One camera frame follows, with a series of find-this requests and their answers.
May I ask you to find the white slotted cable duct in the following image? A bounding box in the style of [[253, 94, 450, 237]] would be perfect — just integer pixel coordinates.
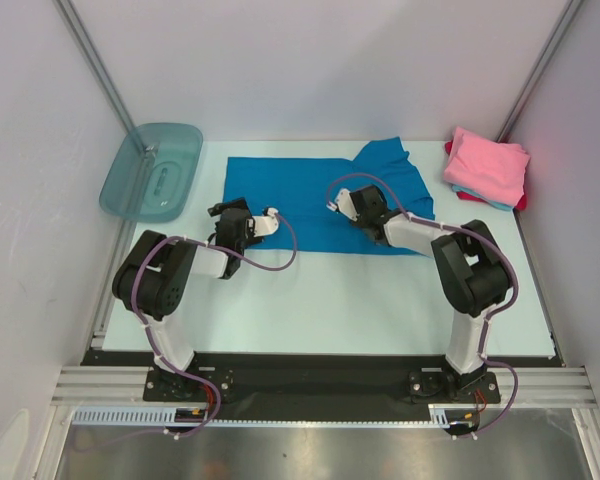
[[72, 406, 476, 429]]

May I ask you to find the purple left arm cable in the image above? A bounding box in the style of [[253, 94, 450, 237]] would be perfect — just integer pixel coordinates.
[[129, 212, 298, 441]]

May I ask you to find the aluminium frame post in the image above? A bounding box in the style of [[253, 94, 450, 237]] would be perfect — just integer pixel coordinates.
[[52, 0, 135, 133], [495, 0, 587, 142]]

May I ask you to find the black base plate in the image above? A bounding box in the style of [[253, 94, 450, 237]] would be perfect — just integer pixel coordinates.
[[81, 350, 563, 423]]

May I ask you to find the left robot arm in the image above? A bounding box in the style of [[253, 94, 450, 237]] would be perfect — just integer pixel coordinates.
[[112, 197, 259, 400]]

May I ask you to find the light blue folded t-shirt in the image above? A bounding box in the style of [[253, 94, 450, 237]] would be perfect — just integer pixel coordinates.
[[451, 185, 514, 211]]

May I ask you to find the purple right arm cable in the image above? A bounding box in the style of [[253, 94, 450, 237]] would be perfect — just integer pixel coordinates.
[[326, 172, 521, 441]]

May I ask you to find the left aluminium frame post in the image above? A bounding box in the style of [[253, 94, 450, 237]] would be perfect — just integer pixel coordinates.
[[52, 0, 135, 133]]

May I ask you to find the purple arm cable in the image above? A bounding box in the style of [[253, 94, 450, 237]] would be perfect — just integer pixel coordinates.
[[129, 212, 298, 441], [326, 172, 521, 441]]

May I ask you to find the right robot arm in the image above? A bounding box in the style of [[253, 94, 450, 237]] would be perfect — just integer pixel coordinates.
[[336, 185, 518, 401]]

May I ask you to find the pink folded t-shirt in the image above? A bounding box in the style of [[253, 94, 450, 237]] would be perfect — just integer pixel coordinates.
[[440, 125, 532, 206]]

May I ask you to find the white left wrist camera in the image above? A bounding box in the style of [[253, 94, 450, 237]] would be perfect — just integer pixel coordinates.
[[248, 207, 280, 238]]

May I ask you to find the teal translucent plastic bin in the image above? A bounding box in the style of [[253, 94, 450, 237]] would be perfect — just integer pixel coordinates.
[[99, 123, 203, 223]]

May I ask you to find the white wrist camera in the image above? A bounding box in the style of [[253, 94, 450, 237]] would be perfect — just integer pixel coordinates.
[[248, 207, 280, 238], [327, 188, 359, 221]]

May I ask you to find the aluminium front rail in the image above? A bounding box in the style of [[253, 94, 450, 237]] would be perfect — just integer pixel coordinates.
[[51, 366, 597, 409]]

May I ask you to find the right aluminium frame post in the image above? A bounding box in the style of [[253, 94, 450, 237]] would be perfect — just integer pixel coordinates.
[[495, 0, 587, 142]]

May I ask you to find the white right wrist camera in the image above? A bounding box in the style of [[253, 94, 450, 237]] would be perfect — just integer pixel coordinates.
[[327, 188, 359, 221]]

